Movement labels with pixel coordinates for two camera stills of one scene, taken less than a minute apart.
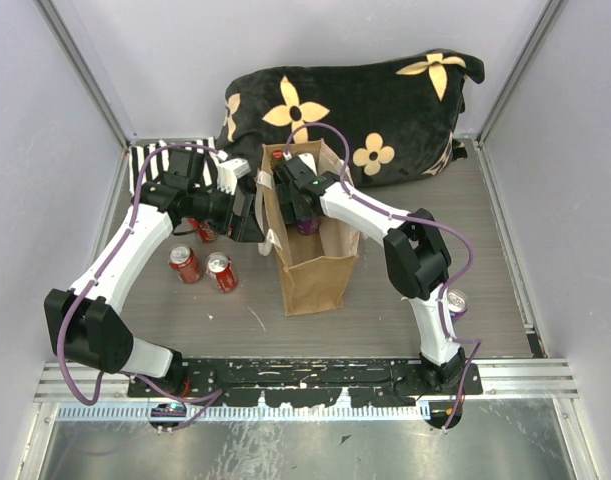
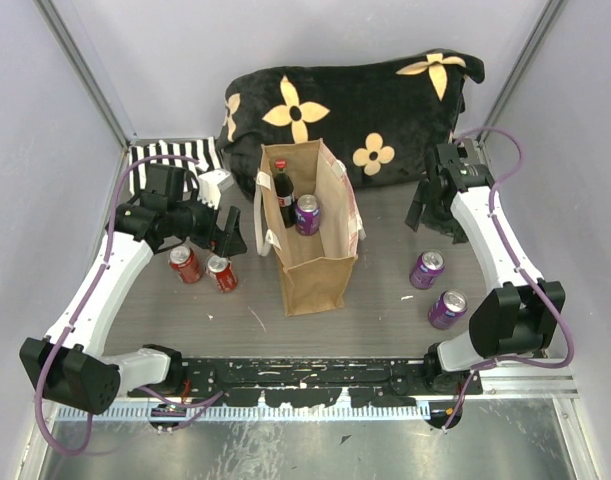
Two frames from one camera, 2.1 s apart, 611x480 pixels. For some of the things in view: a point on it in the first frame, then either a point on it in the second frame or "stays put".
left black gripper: x=245 y=228 -> x=216 y=236
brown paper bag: x=314 y=268 stays put
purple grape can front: x=457 y=304 stays put
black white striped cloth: x=156 y=164 stays put
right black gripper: x=287 y=196 -> x=423 y=194
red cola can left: x=184 y=259 stays put
